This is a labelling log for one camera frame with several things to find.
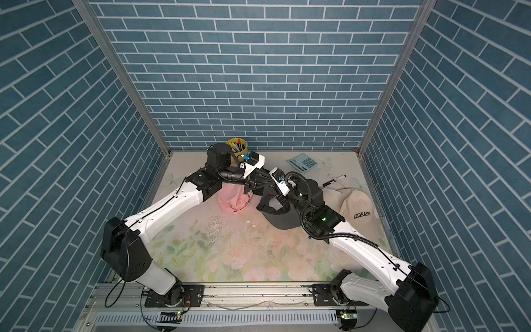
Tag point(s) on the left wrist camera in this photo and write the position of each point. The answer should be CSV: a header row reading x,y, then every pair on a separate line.
x,y
252,161

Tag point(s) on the black white marker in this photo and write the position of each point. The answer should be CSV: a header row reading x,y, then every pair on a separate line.
x,y
333,179

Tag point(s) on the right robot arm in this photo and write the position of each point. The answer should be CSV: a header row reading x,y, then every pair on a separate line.
x,y
409,293

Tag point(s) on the black cap front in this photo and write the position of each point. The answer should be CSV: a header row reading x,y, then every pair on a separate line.
x,y
283,212

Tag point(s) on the yellow pen cup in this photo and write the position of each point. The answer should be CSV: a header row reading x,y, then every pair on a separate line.
x,y
239,147

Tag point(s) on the pink baseball cap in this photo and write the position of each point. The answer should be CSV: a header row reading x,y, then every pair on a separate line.
x,y
232,198

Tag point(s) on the light blue calculator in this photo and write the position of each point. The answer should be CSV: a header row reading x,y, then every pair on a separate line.
x,y
303,163

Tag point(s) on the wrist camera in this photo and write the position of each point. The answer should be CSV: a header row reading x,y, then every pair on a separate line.
x,y
252,161
279,179

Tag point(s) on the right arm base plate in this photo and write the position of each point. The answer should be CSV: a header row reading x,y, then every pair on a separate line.
x,y
326,295

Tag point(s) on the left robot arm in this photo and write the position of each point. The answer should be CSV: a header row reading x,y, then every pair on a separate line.
x,y
124,241

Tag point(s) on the beige Colorado cap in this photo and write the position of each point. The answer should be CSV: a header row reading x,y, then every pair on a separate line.
x,y
358,208
341,201

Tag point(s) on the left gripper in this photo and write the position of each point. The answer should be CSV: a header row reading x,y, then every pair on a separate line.
x,y
250,182

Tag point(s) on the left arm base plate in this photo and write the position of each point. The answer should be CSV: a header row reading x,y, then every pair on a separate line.
x,y
184,296

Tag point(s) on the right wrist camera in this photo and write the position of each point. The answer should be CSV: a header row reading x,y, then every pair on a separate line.
x,y
279,179

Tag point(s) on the aluminium front rail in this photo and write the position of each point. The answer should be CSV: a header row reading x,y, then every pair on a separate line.
x,y
232,305

